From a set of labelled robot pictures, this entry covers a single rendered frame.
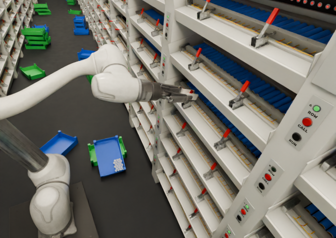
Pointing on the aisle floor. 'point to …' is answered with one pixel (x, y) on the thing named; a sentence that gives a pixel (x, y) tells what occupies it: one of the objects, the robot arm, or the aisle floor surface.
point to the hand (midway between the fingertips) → (189, 94)
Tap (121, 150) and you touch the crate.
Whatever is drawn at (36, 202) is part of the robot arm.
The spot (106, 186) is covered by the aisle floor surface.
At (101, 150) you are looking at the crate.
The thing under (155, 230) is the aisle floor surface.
